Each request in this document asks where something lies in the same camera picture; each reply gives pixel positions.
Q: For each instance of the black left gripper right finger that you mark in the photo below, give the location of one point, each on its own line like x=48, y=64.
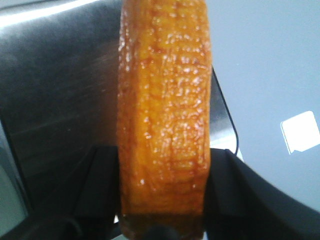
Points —
x=241, y=205

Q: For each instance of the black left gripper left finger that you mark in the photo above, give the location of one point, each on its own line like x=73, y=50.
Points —
x=82, y=208

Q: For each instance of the orange corn cob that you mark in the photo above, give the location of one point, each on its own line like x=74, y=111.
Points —
x=163, y=115

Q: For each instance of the electronic kitchen scale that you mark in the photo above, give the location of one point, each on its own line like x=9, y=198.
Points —
x=59, y=95

